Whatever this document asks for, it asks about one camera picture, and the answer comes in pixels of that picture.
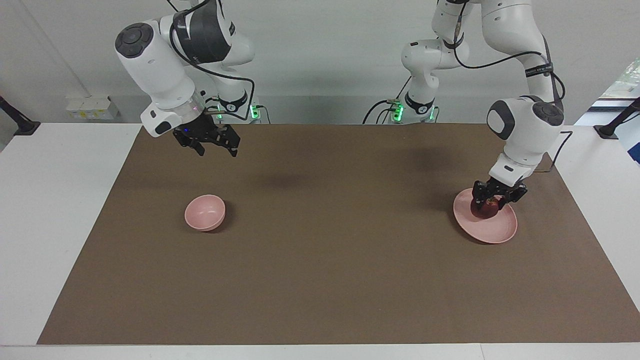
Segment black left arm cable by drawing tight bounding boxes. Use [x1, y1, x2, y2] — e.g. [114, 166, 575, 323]
[451, 17, 574, 174]

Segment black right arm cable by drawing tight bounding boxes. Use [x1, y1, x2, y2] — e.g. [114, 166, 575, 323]
[167, 0, 256, 124]

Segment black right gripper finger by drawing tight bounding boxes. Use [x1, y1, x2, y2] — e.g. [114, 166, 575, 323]
[216, 124, 242, 159]
[185, 134, 206, 157]

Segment black base cables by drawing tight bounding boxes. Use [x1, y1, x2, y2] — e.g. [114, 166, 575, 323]
[200, 97, 272, 125]
[362, 75, 416, 125]

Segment pink plate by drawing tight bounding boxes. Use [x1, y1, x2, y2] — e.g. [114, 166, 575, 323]
[453, 188, 518, 245]

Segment brown table mat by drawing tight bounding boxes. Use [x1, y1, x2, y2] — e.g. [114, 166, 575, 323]
[37, 123, 640, 346]

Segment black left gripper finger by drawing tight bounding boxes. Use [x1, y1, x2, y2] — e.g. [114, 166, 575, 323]
[472, 181, 496, 211]
[500, 182, 529, 207]

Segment pale blue sheet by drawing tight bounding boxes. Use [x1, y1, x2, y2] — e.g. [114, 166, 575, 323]
[614, 117, 640, 164]

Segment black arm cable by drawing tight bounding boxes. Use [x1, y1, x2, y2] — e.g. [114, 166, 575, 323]
[451, 17, 574, 174]
[167, 0, 256, 124]

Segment pink bowl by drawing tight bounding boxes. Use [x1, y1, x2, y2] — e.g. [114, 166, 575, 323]
[184, 194, 226, 232]

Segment black left base cables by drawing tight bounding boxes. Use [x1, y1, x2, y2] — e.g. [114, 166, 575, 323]
[362, 75, 416, 125]

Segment black camera stand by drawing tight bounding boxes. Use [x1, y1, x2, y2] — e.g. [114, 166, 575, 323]
[594, 97, 640, 140]
[0, 95, 41, 137]

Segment dark red apple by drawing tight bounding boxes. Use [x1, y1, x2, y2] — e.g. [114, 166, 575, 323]
[470, 196, 501, 220]

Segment black right base cables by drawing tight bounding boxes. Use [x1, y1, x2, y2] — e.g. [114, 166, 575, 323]
[200, 97, 272, 125]

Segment white wall socket box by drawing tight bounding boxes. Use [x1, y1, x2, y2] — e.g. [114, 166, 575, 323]
[65, 95, 121, 121]

